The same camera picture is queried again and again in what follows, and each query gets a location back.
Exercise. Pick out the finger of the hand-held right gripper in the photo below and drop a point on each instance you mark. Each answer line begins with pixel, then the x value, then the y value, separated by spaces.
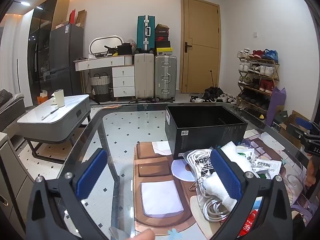
pixel 303 123
pixel 297 132

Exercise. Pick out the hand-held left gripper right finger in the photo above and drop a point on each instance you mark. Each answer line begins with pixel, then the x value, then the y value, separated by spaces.
pixel 225 172

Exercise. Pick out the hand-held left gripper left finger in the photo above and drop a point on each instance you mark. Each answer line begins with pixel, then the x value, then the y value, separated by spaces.
pixel 91 172

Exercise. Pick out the green white medicine packet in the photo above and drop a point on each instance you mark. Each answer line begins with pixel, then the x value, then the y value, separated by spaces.
pixel 243 153

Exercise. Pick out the striped print shoelace bag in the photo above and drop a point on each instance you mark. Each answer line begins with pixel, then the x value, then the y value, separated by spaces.
pixel 197 160

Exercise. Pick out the black cardboard box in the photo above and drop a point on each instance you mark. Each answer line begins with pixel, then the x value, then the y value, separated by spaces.
pixel 207 140

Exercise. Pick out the red packet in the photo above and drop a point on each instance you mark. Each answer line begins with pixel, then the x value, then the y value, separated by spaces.
pixel 248 223

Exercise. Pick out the person's right hand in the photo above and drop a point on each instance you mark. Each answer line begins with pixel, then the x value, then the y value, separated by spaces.
pixel 311 172

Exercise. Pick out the person's left hand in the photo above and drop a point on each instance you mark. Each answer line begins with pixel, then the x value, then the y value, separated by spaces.
pixel 145 235

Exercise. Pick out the brown cardboard box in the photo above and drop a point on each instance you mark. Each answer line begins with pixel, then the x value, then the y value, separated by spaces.
pixel 291 118

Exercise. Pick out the purple yoga mat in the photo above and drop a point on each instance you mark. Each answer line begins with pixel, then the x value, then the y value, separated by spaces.
pixel 275 107

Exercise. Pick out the grey coffee table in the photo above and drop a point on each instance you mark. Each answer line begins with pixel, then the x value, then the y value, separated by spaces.
pixel 55 122

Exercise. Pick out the printed cartoon table mat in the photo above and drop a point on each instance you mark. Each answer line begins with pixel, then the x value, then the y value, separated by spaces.
pixel 155 170

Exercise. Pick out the black white striped rug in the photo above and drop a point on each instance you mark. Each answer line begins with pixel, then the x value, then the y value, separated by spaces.
pixel 105 104

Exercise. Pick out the white stick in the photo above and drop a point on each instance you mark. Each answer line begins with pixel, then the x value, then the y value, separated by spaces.
pixel 50 113

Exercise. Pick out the pile of loose shoes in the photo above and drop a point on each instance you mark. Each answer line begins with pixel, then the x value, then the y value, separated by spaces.
pixel 225 97

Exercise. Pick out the white low cabinet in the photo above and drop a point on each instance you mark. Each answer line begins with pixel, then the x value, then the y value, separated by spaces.
pixel 15 180

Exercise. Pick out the wooden shoe rack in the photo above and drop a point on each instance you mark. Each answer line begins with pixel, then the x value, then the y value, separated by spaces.
pixel 257 60

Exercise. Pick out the white cup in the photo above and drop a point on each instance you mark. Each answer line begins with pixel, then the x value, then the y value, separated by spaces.
pixel 60 98

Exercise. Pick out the black umbrella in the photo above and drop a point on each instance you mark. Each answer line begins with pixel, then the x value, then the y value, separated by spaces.
pixel 213 91

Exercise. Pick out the woven laundry basket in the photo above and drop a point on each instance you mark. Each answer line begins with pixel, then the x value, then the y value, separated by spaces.
pixel 100 87

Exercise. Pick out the orange tissue box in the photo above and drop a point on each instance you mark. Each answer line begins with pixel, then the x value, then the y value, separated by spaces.
pixel 42 100

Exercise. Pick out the grey sofa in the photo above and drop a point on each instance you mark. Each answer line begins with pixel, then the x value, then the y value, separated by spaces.
pixel 11 110

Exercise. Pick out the beige suitcase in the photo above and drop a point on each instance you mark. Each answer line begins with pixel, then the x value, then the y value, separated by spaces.
pixel 144 77

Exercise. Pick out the white vanity desk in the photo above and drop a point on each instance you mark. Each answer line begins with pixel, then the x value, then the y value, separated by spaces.
pixel 107 62

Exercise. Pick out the silver suitcase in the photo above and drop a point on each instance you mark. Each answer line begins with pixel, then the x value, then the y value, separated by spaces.
pixel 165 77

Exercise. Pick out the dark grey refrigerator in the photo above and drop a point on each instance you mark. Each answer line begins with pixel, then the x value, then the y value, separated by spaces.
pixel 65 55

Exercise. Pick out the black bag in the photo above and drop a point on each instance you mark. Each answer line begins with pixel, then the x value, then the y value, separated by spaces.
pixel 125 48

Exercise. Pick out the oval mirror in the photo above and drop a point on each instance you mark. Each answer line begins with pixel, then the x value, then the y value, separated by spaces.
pixel 105 41

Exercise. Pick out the yellow black shoe box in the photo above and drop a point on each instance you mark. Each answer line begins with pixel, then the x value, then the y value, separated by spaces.
pixel 163 51

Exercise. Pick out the white wardrobe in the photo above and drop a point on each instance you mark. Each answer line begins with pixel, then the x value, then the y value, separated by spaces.
pixel 22 55

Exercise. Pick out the wooden door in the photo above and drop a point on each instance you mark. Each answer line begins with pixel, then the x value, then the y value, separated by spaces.
pixel 200 30

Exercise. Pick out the dark glass cabinet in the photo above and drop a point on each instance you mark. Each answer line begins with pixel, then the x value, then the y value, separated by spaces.
pixel 40 42

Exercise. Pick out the plain black shoe box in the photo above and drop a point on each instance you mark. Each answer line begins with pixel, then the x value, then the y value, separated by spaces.
pixel 162 44

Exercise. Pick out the black red logo shoe box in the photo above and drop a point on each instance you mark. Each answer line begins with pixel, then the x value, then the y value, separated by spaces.
pixel 162 38

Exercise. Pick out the teal suitcase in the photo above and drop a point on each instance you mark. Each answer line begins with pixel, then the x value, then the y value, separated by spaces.
pixel 146 30

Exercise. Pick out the flat cardboard carton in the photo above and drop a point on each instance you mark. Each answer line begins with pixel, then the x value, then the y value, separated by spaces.
pixel 81 18

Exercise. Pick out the brown lid shoe box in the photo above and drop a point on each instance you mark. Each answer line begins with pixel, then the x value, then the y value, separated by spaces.
pixel 162 29

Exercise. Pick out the red paper bag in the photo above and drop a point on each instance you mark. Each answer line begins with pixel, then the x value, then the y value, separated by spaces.
pixel 72 17

